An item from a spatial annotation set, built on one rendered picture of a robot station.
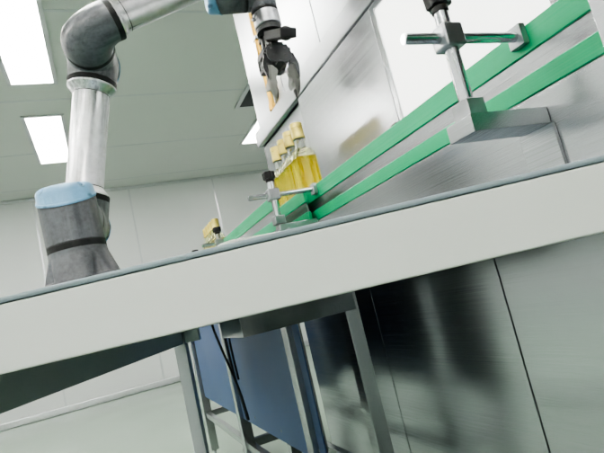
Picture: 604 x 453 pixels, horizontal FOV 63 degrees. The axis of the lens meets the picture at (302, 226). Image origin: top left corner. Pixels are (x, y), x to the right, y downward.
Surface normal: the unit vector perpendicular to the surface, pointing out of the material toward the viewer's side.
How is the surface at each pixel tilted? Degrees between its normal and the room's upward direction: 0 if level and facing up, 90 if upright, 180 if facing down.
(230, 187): 90
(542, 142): 90
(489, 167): 90
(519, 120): 90
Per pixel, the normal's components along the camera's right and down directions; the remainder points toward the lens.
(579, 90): -0.91, 0.16
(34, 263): 0.36, -0.21
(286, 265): -0.03, -0.13
